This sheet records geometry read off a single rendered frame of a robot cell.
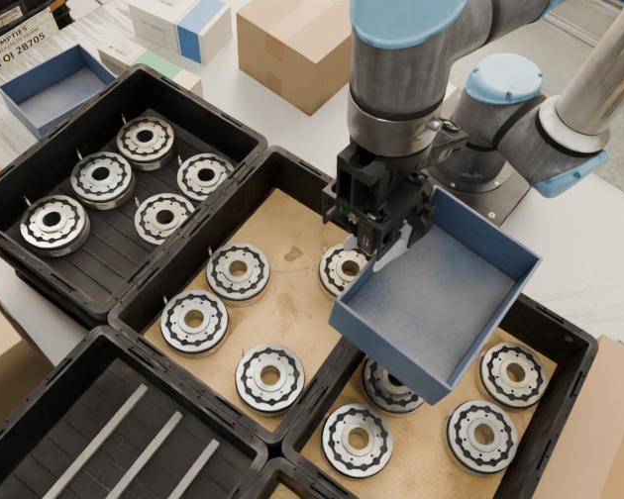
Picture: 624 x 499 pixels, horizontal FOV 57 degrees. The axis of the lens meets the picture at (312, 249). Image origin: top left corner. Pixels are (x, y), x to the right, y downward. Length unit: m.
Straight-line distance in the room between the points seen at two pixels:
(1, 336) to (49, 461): 0.19
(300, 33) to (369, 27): 0.88
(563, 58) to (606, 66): 1.94
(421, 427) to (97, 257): 0.58
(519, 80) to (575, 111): 0.13
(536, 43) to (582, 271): 1.71
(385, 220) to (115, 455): 0.55
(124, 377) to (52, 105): 0.70
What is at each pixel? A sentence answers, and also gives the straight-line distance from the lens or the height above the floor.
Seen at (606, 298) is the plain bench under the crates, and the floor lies 0.70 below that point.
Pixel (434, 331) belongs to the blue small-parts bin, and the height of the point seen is 1.07.
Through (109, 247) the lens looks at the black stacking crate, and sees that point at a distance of 1.02.
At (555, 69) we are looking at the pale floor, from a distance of 2.76.
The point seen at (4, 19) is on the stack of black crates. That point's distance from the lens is 1.97.
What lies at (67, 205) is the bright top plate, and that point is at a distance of 1.04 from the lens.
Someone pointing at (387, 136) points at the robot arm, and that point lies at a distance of 0.45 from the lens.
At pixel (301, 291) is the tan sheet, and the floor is 0.83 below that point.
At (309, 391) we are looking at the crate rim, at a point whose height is 0.93.
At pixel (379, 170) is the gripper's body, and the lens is 0.47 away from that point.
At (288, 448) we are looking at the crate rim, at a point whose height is 0.93.
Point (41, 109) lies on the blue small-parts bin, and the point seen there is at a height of 0.70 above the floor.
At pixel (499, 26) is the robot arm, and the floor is 1.42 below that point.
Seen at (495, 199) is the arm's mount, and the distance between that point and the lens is 1.16.
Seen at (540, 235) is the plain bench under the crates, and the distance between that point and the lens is 1.28.
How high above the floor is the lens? 1.69
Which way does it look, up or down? 61 degrees down
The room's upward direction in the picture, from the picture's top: 9 degrees clockwise
